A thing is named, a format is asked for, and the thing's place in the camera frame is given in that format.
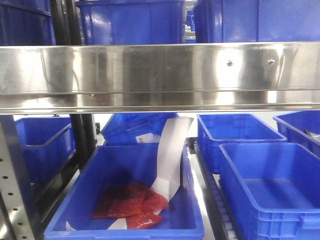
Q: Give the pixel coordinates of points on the blue bin with red bag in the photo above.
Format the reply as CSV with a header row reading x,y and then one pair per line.
x,y
124,165

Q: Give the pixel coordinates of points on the red plastic bag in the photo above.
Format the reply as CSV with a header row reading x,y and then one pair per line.
x,y
135,203

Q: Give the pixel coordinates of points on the blue bin lower left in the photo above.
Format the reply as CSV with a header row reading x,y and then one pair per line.
x,y
47,144

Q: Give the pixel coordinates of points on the black shelf post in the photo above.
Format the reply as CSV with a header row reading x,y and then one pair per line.
x,y
67,31

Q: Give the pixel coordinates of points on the blue bin far right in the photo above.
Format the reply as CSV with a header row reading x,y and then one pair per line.
x,y
302,127

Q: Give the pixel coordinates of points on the tilted blue bin behind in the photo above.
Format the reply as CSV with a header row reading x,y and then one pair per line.
x,y
135,128

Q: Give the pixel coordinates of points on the perforated steel shelf upright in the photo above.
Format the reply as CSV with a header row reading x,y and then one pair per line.
x,y
15,186

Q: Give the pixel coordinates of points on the blue bin upper left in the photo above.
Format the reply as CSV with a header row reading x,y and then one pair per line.
x,y
26,23

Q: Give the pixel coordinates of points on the white paper strip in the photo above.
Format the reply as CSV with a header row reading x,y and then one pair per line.
x,y
169,154

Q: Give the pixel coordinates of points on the blue bin front right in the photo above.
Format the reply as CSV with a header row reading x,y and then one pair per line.
x,y
272,190

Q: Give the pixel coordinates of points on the stainless steel shelf beam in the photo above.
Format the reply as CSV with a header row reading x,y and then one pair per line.
x,y
224,77

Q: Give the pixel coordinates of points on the blue bin upper centre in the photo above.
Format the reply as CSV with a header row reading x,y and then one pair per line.
x,y
132,22

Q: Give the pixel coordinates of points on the blue bin upper right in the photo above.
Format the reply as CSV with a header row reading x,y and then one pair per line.
x,y
240,21

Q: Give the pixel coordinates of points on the blue bin centre right rear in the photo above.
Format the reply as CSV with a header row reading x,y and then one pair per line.
x,y
216,129

